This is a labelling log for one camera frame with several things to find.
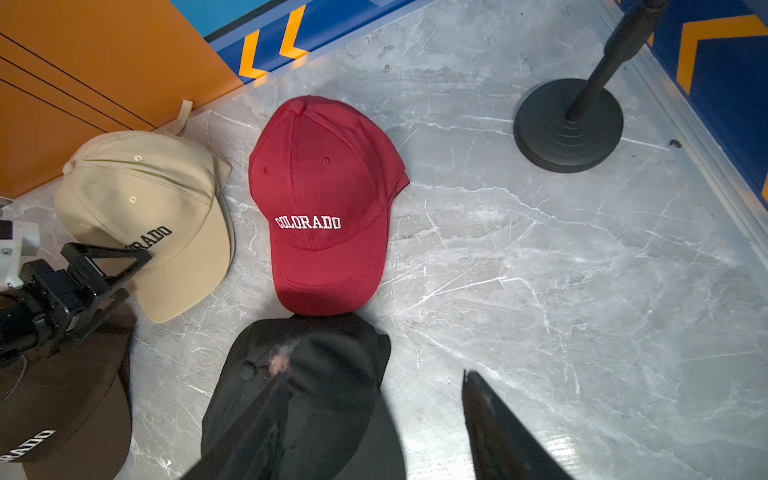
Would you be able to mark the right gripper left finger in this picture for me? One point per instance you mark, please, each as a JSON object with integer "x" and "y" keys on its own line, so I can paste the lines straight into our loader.
{"x": 254, "y": 446}

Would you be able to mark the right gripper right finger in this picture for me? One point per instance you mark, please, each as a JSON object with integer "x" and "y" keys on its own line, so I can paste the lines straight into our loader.
{"x": 501, "y": 446}

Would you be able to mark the maroon cap front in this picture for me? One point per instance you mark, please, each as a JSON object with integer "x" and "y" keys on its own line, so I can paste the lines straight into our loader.
{"x": 325, "y": 177}

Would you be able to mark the black microphone stand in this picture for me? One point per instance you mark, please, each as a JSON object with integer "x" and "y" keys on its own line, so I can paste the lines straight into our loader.
{"x": 572, "y": 125}

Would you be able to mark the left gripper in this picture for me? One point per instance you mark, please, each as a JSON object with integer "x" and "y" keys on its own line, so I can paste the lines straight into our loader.
{"x": 78, "y": 299}

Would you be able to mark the black cap back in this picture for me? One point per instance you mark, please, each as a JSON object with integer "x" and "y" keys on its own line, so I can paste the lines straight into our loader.
{"x": 339, "y": 424}

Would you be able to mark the beige cap back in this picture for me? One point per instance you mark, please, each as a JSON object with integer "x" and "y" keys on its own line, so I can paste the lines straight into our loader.
{"x": 155, "y": 192}

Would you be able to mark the brown cap back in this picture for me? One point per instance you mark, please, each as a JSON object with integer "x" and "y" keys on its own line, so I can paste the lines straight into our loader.
{"x": 67, "y": 415}

